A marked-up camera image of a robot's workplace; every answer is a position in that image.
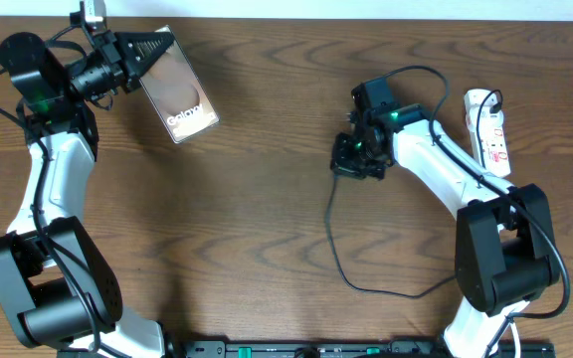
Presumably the black USB charging cable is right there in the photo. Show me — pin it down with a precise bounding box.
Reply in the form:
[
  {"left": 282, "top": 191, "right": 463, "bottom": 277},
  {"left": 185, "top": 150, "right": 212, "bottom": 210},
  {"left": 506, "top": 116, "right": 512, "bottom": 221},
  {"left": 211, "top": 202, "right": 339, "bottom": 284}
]
[{"left": 323, "top": 89, "right": 504, "bottom": 300}]

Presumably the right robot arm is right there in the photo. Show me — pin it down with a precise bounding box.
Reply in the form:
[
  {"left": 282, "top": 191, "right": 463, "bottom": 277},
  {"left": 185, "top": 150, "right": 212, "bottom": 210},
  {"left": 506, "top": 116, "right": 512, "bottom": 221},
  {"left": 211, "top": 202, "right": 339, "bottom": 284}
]
[{"left": 330, "top": 77, "right": 568, "bottom": 357}]

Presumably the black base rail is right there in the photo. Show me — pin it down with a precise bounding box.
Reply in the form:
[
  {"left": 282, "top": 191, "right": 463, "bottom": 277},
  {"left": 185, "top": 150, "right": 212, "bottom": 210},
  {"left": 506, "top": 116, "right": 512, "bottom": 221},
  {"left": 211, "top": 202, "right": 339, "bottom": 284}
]
[{"left": 182, "top": 339, "right": 557, "bottom": 358}]

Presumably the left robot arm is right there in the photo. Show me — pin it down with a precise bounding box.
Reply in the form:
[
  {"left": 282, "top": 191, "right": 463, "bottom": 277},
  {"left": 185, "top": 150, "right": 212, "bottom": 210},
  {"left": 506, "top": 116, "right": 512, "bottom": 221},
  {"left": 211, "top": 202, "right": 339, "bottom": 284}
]
[{"left": 0, "top": 30, "right": 182, "bottom": 357}]

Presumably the white power strip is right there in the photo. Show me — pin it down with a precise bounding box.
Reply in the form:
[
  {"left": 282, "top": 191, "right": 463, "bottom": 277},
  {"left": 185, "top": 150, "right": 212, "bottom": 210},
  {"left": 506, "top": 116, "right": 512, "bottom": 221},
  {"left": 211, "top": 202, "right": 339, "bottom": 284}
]
[{"left": 464, "top": 89, "right": 511, "bottom": 178}]

